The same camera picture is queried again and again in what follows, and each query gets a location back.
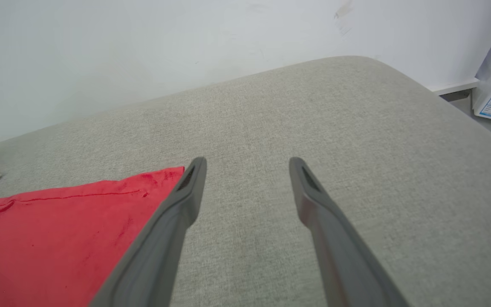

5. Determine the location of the red and white jersey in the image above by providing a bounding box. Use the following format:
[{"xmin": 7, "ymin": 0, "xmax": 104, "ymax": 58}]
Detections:
[{"xmin": 0, "ymin": 166, "xmax": 185, "ymax": 307}]

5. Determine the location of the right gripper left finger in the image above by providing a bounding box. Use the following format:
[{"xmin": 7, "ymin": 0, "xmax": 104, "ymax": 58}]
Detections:
[{"xmin": 90, "ymin": 156, "xmax": 208, "ymax": 307}]

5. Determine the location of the white baseboard ledge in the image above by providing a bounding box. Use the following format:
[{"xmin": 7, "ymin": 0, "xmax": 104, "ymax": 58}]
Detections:
[{"xmin": 427, "ymin": 78, "xmax": 480, "ymax": 102}]

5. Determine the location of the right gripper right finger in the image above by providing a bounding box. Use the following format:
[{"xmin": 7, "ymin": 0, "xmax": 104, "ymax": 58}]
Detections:
[{"xmin": 289, "ymin": 156, "xmax": 409, "ymax": 307}]

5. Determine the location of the grey fabric sofa seat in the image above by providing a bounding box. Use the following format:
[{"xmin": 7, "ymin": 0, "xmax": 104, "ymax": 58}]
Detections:
[{"xmin": 0, "ymin": 55, "xmax": 491, "ymax": 307}]

